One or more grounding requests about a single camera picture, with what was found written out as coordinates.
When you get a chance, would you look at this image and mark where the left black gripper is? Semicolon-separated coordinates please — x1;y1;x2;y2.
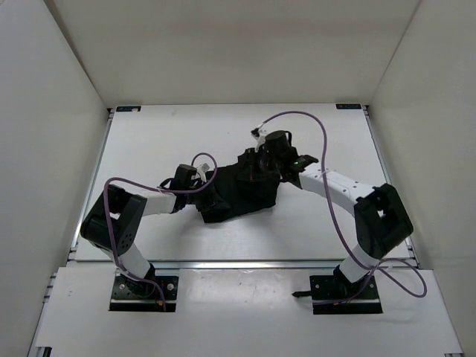
185;178;230;215

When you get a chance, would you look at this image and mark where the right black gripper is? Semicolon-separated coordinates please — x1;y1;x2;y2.
236;149;282;183

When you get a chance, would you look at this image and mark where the black pleated skirt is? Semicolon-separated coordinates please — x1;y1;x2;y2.
203;156;280;223

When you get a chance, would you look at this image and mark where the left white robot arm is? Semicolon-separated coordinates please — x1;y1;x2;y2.
80;164;219;306

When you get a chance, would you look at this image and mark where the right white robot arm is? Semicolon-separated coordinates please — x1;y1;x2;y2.
251;128;414;301

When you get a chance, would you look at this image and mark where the right blue table label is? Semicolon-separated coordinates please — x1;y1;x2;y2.
335;103;361;110

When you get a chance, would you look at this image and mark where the blue table label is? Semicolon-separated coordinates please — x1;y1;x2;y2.
115;106;141;112
335;103;361;110

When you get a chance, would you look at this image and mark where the left blue table label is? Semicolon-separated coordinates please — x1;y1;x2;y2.
115;106;141;112

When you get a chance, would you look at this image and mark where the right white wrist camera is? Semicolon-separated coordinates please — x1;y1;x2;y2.
251;123;268;152

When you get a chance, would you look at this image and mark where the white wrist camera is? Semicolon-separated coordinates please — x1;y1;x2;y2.
251;123;268;152
193;163;210;184

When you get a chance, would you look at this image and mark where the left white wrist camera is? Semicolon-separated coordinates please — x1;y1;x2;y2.
193;163;210;184

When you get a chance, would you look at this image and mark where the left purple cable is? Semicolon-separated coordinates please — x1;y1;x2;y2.
103;152;219;309

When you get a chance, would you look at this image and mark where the purple cable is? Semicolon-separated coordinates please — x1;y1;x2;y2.
252;109;428;308
103;152;219;309

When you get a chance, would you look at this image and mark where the front aluminium rail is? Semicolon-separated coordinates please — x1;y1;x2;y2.
152;260;341;270

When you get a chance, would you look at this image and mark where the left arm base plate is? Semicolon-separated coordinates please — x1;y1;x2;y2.
109;271;179;312

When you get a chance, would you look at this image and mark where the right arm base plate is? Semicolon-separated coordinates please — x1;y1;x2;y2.
292;275;383;315

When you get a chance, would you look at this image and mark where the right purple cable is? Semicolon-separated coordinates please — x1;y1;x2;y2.
252;109;428;308

